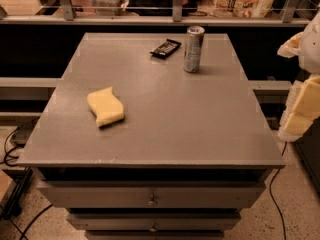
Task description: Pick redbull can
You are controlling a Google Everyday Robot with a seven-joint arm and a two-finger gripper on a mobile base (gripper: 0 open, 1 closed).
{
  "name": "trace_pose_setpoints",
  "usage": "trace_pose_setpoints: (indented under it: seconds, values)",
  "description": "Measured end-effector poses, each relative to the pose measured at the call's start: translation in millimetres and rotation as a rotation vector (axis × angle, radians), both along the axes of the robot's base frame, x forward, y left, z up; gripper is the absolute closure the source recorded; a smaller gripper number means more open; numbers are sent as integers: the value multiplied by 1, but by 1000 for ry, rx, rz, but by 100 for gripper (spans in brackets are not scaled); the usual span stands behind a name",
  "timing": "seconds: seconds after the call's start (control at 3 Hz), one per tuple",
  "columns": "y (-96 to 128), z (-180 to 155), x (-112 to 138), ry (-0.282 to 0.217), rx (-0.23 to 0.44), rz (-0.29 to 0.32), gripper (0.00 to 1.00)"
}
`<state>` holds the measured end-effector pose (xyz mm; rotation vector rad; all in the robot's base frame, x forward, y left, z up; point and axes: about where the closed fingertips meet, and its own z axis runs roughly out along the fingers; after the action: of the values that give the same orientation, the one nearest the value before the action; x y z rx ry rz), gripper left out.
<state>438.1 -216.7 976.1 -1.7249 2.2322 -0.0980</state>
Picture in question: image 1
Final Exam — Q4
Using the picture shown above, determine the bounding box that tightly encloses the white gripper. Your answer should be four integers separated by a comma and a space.
277, 13, 320, 142

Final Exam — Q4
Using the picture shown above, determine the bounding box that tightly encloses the silver redbull can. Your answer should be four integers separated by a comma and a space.
184, 26, 205, 73

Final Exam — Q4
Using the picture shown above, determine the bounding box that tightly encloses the grey drawer cabinet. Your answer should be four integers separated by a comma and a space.
19, 33, 284, 240

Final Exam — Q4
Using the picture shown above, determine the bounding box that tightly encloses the black candy bar wrapper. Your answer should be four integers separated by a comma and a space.
151, 39, 181, 59

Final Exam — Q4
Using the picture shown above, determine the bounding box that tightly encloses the black bag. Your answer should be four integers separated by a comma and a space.
126, 0, 201, 16

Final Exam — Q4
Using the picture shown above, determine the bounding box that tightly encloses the yellow sponge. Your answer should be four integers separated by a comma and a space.
87, 87, 125, 127

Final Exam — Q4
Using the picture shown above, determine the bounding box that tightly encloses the metal railing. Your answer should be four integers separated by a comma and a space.
0, 0, 319, 26

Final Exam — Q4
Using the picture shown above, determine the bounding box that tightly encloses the black cable right floor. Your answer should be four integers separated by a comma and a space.
268, 141, 288, 240

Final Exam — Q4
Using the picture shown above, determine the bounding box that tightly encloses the black cables left floor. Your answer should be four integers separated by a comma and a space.
0, 116, 54, 240

